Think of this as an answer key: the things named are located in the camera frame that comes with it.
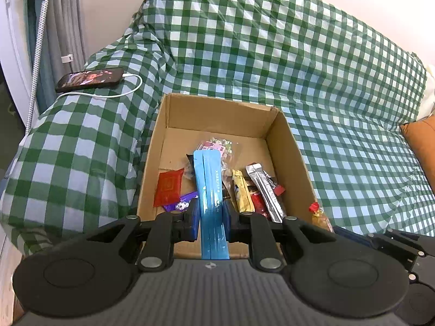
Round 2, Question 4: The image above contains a large red snack packet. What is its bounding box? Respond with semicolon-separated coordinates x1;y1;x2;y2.
246;183;272;220

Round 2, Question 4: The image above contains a purple chocolate bar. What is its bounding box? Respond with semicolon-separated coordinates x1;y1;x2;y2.
162;191;199;212

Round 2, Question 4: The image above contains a gooseneck phone holder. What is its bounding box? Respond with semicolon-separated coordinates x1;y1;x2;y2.
25;0;51;136

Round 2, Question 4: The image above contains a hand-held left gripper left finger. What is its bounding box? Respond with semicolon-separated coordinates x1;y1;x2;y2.
77;199;201;273

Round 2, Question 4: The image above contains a red sachet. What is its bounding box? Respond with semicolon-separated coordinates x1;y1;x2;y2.
153;168;185;208

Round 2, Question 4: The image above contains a white window frame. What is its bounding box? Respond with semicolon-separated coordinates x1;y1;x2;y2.
0;0;38;109

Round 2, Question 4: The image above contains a small red black candy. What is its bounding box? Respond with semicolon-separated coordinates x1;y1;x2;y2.
264;173;285;197

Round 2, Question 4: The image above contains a green checkered cloth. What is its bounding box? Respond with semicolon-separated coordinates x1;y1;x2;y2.
0;0;435;257

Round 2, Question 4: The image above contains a red and gold candy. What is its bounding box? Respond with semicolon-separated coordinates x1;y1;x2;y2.
307;202;333;233

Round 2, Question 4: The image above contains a white pillow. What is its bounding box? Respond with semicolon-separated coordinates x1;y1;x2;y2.
420;70;435;118

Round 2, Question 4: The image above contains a black smartphone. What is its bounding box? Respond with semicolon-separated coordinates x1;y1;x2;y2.
55;67;126;93

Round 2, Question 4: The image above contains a clear candy bag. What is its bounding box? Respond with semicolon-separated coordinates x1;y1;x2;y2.
199;137;243;174

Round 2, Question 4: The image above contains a blue stick packet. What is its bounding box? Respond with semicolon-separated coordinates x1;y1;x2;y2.
193;149;230;260

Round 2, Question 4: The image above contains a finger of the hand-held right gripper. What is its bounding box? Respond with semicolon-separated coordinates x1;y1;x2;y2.
332;226;429;269

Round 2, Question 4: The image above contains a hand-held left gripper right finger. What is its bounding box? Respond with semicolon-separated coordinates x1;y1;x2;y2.
222;200;344;272

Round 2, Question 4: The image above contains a white charging cable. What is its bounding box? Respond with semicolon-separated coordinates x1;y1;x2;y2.
56;73;143;101

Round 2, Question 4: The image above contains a gold snack packet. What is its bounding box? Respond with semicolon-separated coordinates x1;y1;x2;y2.
232;170;255;213

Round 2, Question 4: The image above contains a long silver snack packet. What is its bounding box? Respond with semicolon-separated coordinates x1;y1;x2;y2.
245;164;288;223

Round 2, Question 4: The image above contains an orange cushion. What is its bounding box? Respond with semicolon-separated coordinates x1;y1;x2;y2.
399;115;435;177

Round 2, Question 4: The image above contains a grey curtain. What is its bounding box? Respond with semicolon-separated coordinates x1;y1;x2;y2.
25;0;89;109

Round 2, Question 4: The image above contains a cardboard box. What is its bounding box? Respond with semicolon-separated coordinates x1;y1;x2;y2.
136;93;332;260

